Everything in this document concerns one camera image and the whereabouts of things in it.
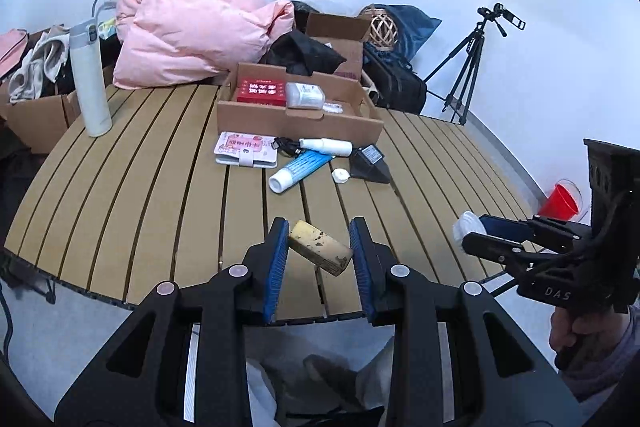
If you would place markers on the person's right leg grey trousers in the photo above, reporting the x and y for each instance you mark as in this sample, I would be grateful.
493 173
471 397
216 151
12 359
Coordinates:
373 381

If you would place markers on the white spray bottle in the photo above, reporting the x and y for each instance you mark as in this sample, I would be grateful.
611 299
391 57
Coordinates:
332 147

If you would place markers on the black camera tripod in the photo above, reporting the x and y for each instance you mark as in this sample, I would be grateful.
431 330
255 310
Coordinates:
459 97

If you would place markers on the blue white tube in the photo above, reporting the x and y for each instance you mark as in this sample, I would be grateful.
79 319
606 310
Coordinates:
296 170

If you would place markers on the small white round jar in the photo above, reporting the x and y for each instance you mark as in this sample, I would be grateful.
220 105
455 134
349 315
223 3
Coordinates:
468 223

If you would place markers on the woven rattan ball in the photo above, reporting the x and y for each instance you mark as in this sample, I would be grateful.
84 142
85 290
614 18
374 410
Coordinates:
383 32

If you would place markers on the person's left leg grey trousers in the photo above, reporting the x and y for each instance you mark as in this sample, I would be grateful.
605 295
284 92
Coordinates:
263 401

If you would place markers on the red bucket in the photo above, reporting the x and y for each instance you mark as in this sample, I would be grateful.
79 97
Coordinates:
564 202

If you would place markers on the clear plastic bottle white label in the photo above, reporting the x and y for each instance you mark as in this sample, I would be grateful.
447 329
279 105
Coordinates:
301 95

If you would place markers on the white round lid in tray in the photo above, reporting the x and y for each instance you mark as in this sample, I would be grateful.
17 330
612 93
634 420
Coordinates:
333 108

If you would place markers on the person's leg grey trousers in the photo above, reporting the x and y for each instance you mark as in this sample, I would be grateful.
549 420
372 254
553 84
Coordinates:
373 381
263 401

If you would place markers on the white thermos bottle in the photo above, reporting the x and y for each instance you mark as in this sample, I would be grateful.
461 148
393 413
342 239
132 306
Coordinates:
87 70

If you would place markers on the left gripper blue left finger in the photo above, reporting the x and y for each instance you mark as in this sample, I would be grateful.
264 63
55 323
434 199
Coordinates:
276 245

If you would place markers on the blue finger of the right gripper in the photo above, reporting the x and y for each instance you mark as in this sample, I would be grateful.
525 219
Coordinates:
497 250
512 230

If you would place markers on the rear open cardboard box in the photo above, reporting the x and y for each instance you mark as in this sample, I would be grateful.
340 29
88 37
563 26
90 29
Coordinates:
345 35

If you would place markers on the dark blue cloth bag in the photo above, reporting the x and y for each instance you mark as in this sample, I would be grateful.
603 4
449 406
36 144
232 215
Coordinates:
414 29

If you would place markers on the beige cloth bundle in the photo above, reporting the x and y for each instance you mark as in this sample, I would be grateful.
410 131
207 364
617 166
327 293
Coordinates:
41 64

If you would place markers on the black power adapter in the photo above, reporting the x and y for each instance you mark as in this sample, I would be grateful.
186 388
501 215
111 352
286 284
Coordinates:
368 163

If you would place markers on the left cardboard box with clothes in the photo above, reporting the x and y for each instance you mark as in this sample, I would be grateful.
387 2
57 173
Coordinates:
41 123

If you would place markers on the red box white characters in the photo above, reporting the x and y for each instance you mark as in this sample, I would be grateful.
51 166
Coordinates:
261 92

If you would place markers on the pink bag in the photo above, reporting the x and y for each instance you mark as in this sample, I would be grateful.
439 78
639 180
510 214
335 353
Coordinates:
12 47

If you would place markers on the black garment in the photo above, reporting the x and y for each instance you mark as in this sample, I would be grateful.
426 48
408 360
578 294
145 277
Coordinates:
302 56

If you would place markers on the person's right hand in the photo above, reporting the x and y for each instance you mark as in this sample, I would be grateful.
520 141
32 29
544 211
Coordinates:
590 337

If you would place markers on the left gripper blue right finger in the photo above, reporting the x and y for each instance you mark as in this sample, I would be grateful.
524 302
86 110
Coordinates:
362 252

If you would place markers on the pink white wallet booklet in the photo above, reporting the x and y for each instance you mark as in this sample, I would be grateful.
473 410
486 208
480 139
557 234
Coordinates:
246 150

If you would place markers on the pink puffy duvet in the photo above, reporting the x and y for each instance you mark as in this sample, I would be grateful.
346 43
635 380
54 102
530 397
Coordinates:
169 42

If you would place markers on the black backpack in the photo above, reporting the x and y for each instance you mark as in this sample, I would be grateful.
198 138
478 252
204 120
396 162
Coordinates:
399 88

